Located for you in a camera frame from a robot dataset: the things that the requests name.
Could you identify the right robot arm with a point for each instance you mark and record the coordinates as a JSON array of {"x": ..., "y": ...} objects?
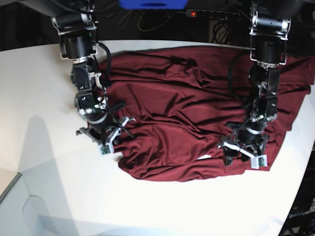
[{"x": 76, "y": 25}]

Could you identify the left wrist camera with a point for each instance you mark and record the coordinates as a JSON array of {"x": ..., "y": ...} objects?
[{"x": 259, "y": 161}]

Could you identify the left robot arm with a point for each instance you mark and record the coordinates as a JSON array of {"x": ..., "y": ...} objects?
[{"x": 271, "y": 22}]

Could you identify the blue box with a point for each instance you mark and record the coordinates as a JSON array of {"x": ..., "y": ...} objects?
[{"x": 153, "y": 4}]

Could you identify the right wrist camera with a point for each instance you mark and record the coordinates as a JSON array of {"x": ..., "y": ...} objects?
[{"x": 105, "y": 149}]

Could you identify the black power strip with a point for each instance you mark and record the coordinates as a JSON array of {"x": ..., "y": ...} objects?
[{"x": 210, "y": 14}]

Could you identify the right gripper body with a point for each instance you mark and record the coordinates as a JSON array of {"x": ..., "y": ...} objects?
[{"x": 106, "y": 134}]

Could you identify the dark red t-shirt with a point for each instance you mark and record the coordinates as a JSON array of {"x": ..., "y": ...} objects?
[{"x": 181, "y": 103}]

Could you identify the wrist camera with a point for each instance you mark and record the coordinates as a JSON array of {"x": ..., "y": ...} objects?
[
  {"x": 259, "y": 161},
  {"x": 105, "y": 149}
]

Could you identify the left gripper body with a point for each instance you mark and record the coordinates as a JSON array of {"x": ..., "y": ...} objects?
[{"x": 239, "y": 146}]

